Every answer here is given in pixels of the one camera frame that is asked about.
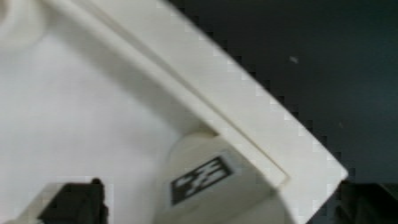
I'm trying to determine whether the white square tabletop part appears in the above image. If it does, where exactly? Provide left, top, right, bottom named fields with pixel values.
left=0, top=0, right=347, bottom=224

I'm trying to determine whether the white leg with tag 20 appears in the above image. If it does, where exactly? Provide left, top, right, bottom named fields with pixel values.
left=153, top=132, right=293, bottom=224

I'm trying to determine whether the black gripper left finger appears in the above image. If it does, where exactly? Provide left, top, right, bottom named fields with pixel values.
left=37, top=178, right=108, bottom=224

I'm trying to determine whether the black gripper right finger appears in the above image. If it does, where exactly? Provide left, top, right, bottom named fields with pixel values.
left=334, top=182, right=398, bottom=224

